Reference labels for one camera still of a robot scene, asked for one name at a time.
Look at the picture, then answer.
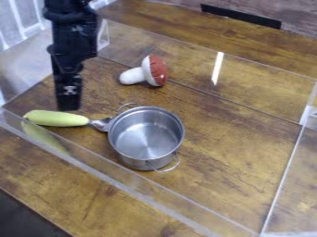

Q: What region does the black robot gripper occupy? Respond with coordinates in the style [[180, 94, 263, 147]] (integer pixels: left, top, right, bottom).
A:
[[41, 0, 99, 111]]

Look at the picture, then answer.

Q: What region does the green handled metal spoon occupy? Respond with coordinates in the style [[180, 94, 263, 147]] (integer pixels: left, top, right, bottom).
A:
[[24, 110, 112, 131]]

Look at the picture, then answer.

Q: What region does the small stainless steel pot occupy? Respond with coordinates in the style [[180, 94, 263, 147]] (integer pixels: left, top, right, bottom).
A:
[[107, 103, 184, 173]]

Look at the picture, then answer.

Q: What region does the red white toy mushroom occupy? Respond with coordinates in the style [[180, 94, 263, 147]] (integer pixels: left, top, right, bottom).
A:
[[119, 55, 168, 87]]

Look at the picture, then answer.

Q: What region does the black strip on table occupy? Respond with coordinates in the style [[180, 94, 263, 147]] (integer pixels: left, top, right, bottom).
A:
[[200, 4, 282, 30]]

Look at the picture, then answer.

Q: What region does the clear acrylic triangular bracket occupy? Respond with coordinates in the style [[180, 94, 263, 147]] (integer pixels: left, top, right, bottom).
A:
[[97, 19, 108, 50]]

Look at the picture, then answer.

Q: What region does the clear acrylic enclosure wall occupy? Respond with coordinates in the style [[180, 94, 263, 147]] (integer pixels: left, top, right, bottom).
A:
[[0, 0, 317, 237]]

